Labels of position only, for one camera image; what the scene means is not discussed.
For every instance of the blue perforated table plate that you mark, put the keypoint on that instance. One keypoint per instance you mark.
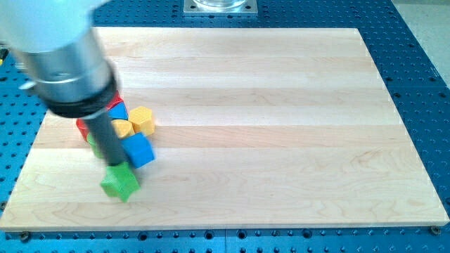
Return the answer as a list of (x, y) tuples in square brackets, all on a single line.
[(419, 90)]

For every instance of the left board clamp screw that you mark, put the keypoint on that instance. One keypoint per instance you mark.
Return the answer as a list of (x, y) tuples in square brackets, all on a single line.
[(24, 236)]

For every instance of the red block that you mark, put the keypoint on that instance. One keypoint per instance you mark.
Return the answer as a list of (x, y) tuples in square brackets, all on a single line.
[(116, 99), (83, 129)]

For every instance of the red block left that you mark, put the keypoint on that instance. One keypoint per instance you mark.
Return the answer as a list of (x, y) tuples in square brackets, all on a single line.
[(83, 129)]

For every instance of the right board clamp screw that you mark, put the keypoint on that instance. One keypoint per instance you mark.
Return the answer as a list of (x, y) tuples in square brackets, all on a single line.
[(435, 230)]

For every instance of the green star block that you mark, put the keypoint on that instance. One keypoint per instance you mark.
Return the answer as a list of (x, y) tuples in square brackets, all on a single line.
[(120, 181)]

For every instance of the yellow heart block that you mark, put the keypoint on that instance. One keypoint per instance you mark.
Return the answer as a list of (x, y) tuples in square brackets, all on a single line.
[(123, 128)]

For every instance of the board clamp screw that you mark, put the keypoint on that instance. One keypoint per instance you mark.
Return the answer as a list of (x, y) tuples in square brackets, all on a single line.
[(435, 230), (24, 236)]

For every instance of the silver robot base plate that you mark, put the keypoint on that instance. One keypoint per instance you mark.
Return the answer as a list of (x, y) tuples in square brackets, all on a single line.
[(220, 7)]

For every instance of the light wooden board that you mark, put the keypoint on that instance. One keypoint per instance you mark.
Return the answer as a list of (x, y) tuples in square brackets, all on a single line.
[(255, 128)]

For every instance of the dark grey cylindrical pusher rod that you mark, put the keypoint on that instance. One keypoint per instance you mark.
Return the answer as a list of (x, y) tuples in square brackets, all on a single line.
[(105, 137)]

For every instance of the red block behind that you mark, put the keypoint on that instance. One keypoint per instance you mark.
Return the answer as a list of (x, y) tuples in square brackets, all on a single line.
[(116, 99)]

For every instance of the blue triangular block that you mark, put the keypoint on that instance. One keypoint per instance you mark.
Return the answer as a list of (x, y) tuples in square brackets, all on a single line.
[(118, 111)]

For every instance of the green cylinder block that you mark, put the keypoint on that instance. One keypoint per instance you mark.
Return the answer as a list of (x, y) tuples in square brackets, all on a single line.
[(95, 149)]

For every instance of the yellow hexagon block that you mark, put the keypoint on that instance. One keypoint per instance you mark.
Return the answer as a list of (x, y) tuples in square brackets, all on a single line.
[(142, 121)]

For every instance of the blue cube block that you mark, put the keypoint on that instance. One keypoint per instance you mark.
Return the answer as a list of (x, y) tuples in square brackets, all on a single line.
[(139, 150)]

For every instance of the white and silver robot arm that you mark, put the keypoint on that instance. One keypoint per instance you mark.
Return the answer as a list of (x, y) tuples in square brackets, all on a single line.
[(57, 46)]

